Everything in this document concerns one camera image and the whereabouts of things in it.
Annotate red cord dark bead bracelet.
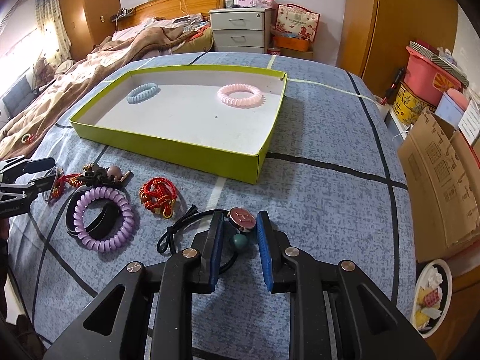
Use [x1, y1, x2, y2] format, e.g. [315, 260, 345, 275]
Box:
[52, 163, 133, 199]

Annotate brown blanket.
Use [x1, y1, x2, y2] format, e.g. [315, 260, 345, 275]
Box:
[0, 26, 214, 154]

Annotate grey thin hair ties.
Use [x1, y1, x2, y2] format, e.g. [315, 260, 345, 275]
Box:
[43, 167, 64, 205]

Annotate narrow wooden wardrobe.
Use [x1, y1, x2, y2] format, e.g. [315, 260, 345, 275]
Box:
[56, 0, 121, 61]

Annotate blue plaid bedsheet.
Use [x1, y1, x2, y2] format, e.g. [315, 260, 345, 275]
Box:
[7, 50, 418, 360]

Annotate white drawer cabinet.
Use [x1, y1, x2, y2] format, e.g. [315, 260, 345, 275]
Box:
[208, 7, 276, 54]

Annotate white labelled box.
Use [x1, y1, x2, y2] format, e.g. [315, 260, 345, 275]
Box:
[458, 99, 480, 147]

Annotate purple coil hair tie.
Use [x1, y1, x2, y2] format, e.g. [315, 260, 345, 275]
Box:
[74, 187, 134, 253]

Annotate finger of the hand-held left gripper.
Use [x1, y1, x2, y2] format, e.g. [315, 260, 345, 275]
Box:
[0, 182, 43, 208]
[0, 156, 58, 184]

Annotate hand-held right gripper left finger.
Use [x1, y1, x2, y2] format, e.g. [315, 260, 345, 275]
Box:
[43, 210, 226, 360]

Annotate red patterned gift bag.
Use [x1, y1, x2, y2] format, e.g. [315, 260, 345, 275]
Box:
[275, 4, 321, 42]

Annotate red flashlight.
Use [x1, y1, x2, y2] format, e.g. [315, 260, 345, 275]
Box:
[382, 67, 406, 104]

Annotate orange box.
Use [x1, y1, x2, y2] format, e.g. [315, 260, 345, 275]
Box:
[273, 35, 311, 52]

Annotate patterned curtain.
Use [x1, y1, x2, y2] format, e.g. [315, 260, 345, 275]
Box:
[35, 0, 72, 64]

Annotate black hair tie teal bead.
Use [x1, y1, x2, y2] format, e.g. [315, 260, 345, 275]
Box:
[217, 232, 250, 272]

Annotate shallow green cardboard box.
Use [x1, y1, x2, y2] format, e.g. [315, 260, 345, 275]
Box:
[69, 64, 289, 185]

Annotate white box pink lid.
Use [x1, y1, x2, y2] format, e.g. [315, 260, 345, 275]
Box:
[435, 90, 474, 128]

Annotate wooden headboard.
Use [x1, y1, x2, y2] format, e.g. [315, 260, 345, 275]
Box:
[112, 0, 226, 32]

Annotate pink plastic bucket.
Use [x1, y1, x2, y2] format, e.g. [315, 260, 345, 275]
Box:
[405, 47, 466, 111]

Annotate power strip on headboard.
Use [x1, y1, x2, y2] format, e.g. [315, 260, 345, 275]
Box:
[110, 7, 136, 22]

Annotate red braided gold bracelet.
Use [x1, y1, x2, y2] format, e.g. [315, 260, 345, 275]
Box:
[139, 178, 177, 219]

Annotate pink coil hair tie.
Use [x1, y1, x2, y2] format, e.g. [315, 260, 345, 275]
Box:
[217, 83, 262, 109]

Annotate large open cardboard box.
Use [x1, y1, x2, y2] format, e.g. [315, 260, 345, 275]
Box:
[397, 109, 480, 264]

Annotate black hair tie pink disc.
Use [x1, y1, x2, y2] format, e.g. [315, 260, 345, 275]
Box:
[157, 205, 259, 257]

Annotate blue coil hair tie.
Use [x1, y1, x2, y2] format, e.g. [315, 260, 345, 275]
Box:
[126, 82, 161, 104]

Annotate yellow patterned tin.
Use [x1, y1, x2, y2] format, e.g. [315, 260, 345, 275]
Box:
[393, 82, 436, 125]

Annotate pink items on cabinet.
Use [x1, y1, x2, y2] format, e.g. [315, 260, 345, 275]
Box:
[225, 0, 277, 10]

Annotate bin with paper scraps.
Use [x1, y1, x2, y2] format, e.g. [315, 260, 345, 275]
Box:
[410, 259, 454, 337]

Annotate large wooden wardrobe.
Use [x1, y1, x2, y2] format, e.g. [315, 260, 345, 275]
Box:
[339, 0, 460, 91]

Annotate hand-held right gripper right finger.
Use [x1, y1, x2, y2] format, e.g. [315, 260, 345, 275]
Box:
[256, 210, 437, 360]

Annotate black wristband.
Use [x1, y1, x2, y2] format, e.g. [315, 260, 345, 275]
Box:
[65, 189, 122, 239]

